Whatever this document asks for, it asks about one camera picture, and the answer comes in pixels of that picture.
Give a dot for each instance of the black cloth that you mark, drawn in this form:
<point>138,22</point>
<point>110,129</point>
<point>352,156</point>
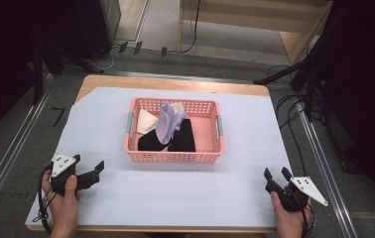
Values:
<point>184,139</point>

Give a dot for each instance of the pale sheet table cover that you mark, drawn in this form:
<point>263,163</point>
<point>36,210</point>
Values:
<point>175,191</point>

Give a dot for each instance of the person's right hand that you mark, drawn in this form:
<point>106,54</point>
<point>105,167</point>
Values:
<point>288,221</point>

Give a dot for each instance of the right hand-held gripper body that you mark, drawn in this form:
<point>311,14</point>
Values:
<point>298,195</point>

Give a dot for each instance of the black metal stand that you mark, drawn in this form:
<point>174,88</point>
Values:
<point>308,76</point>

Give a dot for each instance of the pink plastic basket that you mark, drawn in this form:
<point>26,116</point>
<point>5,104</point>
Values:
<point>174,130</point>

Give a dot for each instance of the metal floor rail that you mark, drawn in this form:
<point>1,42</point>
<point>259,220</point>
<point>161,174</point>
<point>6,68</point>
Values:
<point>175,76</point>
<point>7,158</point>
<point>327,178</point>

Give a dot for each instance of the wooden shelf unit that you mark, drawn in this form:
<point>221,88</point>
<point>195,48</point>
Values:
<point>294,36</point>

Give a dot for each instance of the person's left hand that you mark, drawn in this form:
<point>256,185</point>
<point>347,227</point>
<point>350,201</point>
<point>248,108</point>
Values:
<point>63,205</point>

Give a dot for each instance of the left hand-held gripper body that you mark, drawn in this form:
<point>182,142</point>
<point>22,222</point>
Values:
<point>62,172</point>

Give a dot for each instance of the beige cloth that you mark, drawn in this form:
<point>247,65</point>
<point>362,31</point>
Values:
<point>177,106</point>

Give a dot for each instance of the lavender cloth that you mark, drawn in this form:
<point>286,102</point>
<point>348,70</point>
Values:
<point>169,120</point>

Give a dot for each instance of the cream cloth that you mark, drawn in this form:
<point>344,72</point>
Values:
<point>146,121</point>

